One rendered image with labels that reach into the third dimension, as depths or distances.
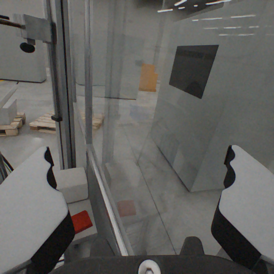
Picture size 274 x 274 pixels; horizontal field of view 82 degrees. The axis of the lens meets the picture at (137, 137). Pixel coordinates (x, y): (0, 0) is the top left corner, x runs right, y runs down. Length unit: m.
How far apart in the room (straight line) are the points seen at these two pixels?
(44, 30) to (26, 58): 6.87
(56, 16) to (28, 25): 0.12
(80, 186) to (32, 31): 0.63
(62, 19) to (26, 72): 6.93
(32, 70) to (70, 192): 7.05
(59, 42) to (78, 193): 0.66
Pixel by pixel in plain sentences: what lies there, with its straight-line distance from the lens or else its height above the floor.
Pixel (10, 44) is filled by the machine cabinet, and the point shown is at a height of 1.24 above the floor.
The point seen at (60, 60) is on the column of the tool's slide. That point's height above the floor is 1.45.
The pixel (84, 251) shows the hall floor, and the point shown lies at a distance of 1.70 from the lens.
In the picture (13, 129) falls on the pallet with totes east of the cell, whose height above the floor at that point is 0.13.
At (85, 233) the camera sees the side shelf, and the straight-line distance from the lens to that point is 0.77.
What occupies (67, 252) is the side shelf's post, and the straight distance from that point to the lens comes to 1.18.
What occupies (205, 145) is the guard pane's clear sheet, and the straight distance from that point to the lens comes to 0.19.
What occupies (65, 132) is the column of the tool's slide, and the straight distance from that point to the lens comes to 0.91.
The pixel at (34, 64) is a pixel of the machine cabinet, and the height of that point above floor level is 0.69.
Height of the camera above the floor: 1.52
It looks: 27 degrees down
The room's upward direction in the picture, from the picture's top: 9 degrees clockwise
